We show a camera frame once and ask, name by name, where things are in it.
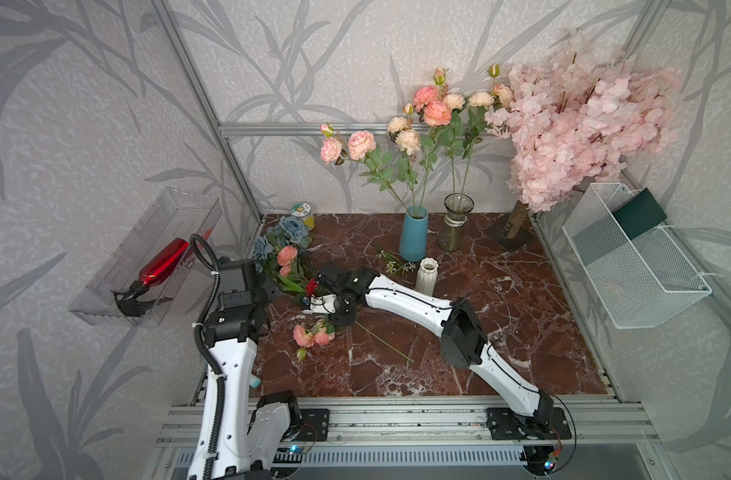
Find coral pink rose stem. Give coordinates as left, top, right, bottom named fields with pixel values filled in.
left=293, top=319, right=413, bottom=364

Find cream pink rose stem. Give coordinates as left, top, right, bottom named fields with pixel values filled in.
left=441, top=93, right=469, bottom=194

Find deep pink rose stem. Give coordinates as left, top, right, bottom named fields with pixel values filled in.
left=409, top=67, right=455, bottom=206

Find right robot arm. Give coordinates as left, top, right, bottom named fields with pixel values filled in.
left=305, top=264, right=555, bottom=432

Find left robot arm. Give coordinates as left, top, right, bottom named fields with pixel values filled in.
left=188, top=257, right=301, bottom=479

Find blue hydrangea flowers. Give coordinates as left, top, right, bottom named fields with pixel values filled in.
left=253, top=216, right=312, bottom=262

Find white ribbed vase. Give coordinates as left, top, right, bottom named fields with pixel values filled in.
left=415, top=257, right=439, bottom=297

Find teal ceramic vase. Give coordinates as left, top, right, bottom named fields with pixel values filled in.
left=399, top=205, right=429, bottom=263

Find clear glass vase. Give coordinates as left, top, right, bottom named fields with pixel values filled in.
left=437, top=193, right=475, bottom=252

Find red rose stem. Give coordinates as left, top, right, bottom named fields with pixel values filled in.
left=306, top=278, right=320, bottom=298

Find small white daisy sprig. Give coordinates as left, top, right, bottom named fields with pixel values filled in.
left=377, top=249, right=417, bottom=274

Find pink rose bunch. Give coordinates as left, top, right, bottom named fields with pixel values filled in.
left=265, top=245, right=308, bottom=294

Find red spray bottle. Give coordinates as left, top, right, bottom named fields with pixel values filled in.
left=113, top=237, right=196, bottom=318

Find tree stand base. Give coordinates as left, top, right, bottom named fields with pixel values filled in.
left=485, top=201, right=535, bottom=253

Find pink cherry blossom tree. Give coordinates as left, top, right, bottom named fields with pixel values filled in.
left=485, top=31, right=683, bottom=213

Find dark green card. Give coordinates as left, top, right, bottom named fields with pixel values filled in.
left=611, top=189, right=667, bottom=240

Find clear plastic wall bin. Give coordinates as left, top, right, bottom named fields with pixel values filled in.
left=69, top=188, right=222, bottom=328

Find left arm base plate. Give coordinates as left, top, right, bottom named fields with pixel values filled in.
left=283, top=408, right=331, bottom=442

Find aluminium front rail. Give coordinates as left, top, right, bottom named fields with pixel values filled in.
left=154, top=394, right=661, bottom=448

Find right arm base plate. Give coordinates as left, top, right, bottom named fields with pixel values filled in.
left=485, top=407, right=573, bottom=441

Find white wire mesh basket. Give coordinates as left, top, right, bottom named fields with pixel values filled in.
left=563, top=183, right=713, bottom=329

